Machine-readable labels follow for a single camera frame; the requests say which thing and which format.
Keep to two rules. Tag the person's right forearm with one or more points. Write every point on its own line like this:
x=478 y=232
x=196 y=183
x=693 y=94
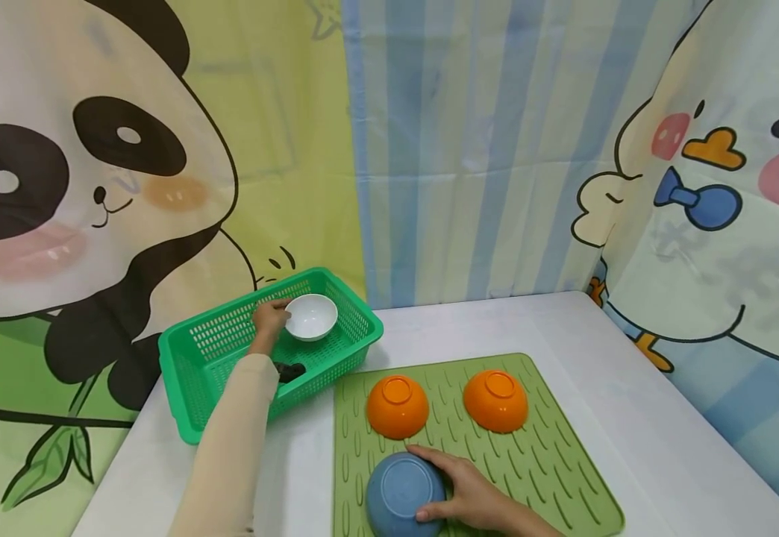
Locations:
x=537 y=528

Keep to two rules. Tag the person's right fingers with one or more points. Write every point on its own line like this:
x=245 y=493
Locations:
x=430 y=456

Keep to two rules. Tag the person's left hand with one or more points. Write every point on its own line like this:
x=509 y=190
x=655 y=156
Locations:
x=268 y=322

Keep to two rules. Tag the person's left fingers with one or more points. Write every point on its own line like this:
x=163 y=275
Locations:
x=279 y=303

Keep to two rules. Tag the white bowl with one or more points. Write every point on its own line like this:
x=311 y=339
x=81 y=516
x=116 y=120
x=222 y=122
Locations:
x=313 y=317

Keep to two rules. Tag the person's right thumb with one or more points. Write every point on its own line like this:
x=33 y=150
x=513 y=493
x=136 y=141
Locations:
x=433 y=512

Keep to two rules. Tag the green plastic basket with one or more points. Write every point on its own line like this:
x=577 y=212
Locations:
x=208 y=388

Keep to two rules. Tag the blue bowl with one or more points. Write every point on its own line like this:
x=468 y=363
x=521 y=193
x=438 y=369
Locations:
x=396 y=496

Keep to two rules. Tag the orange bowl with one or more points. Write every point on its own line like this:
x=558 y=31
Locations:
x=397 y=410
x=495 y=404

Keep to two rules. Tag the black wrist band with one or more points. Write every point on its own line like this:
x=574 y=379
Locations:
x=290 y=371

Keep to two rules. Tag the person's right hand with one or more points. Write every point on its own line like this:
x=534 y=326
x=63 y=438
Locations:
x=480 y=500

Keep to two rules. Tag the green ribbed drying mat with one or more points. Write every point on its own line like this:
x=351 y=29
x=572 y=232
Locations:
x=537 y=462

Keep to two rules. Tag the person's left forearm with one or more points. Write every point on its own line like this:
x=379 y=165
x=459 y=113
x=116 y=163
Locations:
x=235 y=447

